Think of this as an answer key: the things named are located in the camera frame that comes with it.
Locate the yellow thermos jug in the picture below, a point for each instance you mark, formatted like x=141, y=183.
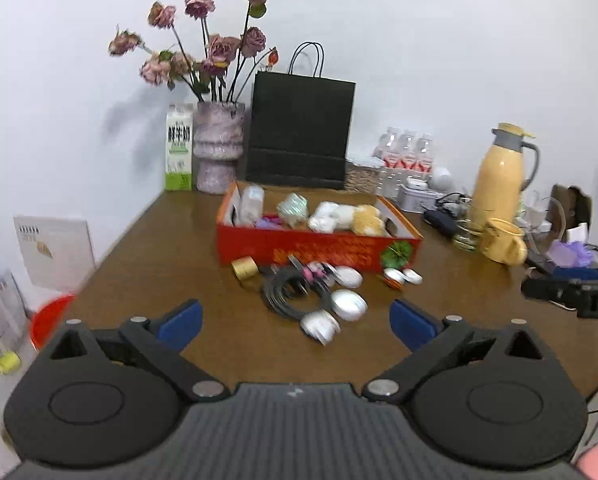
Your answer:
x=496, y=180

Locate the black phone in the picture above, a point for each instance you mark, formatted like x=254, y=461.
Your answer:
x=536, y=262

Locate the white leaning board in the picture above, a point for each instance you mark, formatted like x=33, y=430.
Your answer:
x=64, y=250

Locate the brown wooden desktop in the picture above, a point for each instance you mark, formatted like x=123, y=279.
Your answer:
x=179, y=270

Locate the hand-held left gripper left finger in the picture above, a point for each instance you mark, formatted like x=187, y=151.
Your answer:
x=181, y=322

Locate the small orange round tin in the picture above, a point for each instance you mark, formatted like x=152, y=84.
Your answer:
x=393, y=276

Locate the iridescent ball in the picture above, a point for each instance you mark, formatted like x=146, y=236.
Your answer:
x=291, y=208

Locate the white earbuds case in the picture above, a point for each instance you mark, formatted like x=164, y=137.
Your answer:
x=416, y=182

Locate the white tin box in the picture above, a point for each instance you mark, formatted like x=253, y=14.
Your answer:
x=411, y=200

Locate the purple knitted cloth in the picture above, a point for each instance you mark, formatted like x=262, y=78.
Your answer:
x=269, y=221

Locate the black paper bag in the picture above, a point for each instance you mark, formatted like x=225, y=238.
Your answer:
x=299, y=130

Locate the white charger plug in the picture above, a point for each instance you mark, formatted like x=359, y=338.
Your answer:
x=534, y=210

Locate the yellow white plush toy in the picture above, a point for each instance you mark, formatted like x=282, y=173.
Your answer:
x=366, y=220

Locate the yellow green floor item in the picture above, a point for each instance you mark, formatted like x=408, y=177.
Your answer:
x=9, y=362

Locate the purple marbled vase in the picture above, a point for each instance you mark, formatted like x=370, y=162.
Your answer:
x=219, y=150

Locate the clear cotton swab box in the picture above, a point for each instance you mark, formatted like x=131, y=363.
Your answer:
x=252, y=205

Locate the black handheld device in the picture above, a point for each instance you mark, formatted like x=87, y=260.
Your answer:
x=439, y=220

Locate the brown paper bag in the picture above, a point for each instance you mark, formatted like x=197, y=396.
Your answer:
x=559, y=195

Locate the red bucket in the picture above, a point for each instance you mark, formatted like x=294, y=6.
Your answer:
x=49, y=320

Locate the gold tape roll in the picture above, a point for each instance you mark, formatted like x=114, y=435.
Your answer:
x=244, y=266

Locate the large round silver tin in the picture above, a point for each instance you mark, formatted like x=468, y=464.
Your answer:
x=350, y=305

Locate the clear snack jar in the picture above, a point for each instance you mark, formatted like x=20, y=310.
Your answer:
x=361, y=177

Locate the white round speaker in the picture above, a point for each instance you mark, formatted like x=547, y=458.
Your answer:
x=441, y=179

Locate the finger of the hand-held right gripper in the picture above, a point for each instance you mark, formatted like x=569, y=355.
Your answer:
x=544, y=290

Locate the red cardboard box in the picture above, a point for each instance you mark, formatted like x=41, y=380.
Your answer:
x=304, y=252

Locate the clear water bottle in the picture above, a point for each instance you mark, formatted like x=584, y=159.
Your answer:
x=407, y=150
x=386, y=147
x=425, y=152

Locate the yellow mug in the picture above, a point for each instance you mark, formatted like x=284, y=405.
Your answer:
x=499, y=242

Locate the pink black hair clip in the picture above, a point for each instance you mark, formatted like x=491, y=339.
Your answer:
x=311, y=274

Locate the green white milk carton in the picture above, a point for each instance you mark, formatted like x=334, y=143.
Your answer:
x=179, y=150

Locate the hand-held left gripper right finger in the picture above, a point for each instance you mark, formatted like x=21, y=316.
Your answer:
x=411, y=327

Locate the small white round tin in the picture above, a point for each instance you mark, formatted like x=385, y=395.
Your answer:
x=412, y=276

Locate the purple plastic bag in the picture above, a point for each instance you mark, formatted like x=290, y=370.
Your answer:
x=569, y=252

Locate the dried rose bouquet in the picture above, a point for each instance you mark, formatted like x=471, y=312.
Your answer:
x=221, y=50

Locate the clear drinking glass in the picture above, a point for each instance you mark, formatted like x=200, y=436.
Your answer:
x=464, y=235

